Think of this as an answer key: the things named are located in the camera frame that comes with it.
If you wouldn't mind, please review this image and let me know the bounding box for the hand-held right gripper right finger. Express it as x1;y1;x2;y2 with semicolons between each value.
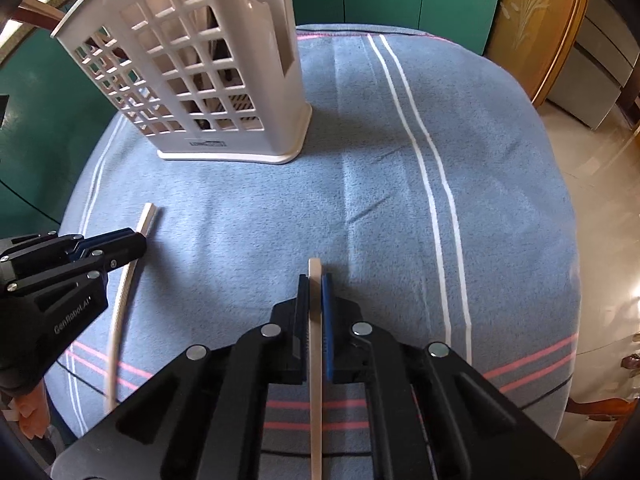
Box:
320;273;581;480

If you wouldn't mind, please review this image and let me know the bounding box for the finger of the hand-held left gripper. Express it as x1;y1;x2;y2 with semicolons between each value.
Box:
5;228;148;295
0;230;128;281

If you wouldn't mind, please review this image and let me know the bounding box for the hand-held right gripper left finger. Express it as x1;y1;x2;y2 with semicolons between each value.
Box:
102;274;313;480

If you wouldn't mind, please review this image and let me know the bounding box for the beige wooden chopstick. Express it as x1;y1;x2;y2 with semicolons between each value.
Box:
307;258;326;480
102;202;162;413

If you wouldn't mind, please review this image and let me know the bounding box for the white plastic utensil basket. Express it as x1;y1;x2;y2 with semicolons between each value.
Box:
51;0;313;165

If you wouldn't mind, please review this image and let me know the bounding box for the person's left hand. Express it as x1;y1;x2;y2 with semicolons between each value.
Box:
12;385;52;442

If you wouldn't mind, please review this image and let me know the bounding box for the blue striped tablecloth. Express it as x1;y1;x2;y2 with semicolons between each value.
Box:
45;24;583;480

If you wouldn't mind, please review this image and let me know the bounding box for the wooden chair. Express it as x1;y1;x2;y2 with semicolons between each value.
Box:
565;345;640;421

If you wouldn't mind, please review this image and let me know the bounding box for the grey drawer cabinet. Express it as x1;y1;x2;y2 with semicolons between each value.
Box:
545;0;640;131

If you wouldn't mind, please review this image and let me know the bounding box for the wooden framed glass door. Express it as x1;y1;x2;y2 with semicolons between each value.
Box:
482;0;593;106

